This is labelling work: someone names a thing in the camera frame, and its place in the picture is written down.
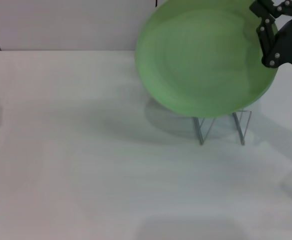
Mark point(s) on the green plate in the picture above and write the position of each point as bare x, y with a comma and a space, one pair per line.
200, 60

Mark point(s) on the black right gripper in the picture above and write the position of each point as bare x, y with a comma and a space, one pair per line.
291, 40

